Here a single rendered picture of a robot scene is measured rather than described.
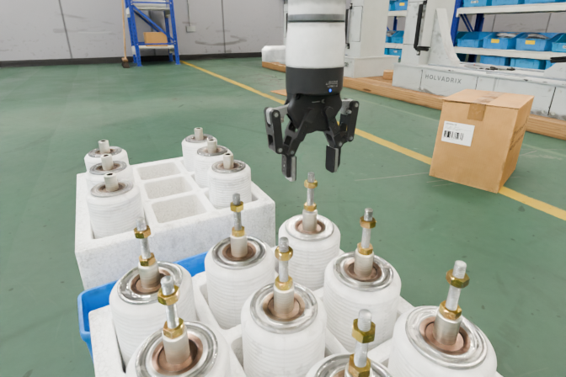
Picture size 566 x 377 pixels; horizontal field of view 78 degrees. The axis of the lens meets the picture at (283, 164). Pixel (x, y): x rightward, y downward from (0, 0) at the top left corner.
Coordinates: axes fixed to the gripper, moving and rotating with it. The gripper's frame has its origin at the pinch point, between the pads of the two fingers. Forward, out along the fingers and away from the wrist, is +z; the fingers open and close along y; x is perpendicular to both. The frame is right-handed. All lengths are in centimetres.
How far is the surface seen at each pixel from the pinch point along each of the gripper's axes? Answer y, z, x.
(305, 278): -2.7, 16.2, -3.5
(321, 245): -0.5, 10.7, -4.1
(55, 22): -70, -25, 595
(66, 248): -40, 35, 55
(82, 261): -33.2, 19.6, 21.7
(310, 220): -0.4, 8.3, -0.7
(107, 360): -29.7, 17.4, -4.1
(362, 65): 200, 15, 233
